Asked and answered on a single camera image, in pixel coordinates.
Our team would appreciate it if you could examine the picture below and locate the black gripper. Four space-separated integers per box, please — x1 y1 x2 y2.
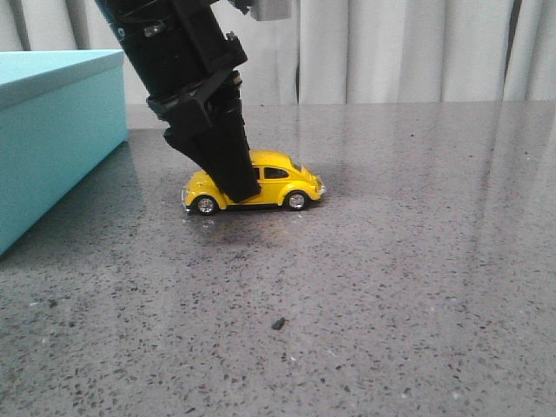
96 1 261 202

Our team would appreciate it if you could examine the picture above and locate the yellow toy beetle car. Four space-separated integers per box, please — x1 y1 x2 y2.
181 149 326 215

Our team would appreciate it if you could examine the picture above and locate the light blue storage box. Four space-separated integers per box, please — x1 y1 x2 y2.
1 50 128 251

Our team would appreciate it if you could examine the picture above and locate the grey camera box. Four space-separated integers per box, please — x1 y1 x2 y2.
231 0 292 22

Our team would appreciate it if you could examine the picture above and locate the small black debris piece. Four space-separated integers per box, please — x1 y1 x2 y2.
271 317 286 330

